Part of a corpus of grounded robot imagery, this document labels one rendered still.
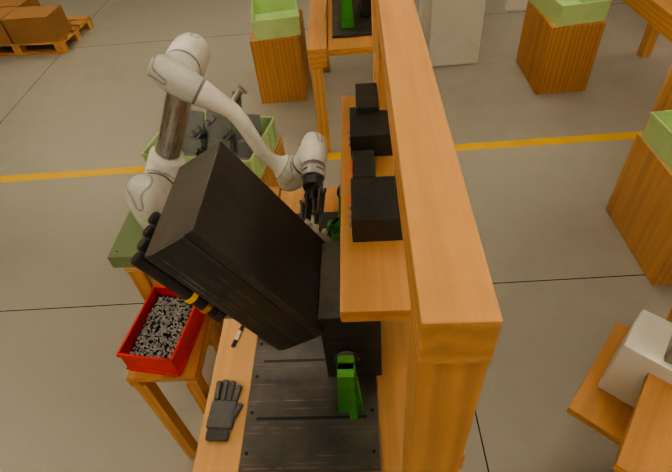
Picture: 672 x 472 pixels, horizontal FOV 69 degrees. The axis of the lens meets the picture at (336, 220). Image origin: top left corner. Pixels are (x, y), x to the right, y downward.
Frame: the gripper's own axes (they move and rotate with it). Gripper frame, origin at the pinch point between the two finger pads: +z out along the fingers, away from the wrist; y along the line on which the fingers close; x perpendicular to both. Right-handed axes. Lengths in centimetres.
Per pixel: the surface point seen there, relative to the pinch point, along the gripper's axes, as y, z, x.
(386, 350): 0, 37, 34
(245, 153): -72, -80, 8
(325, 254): 9.2, 14.6, -1.1
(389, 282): 49, 41, -15
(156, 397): -80, 47, -13
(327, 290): 12.6, 28.6, -3.0
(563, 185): 5, -117, 226
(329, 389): -9, 51, 16
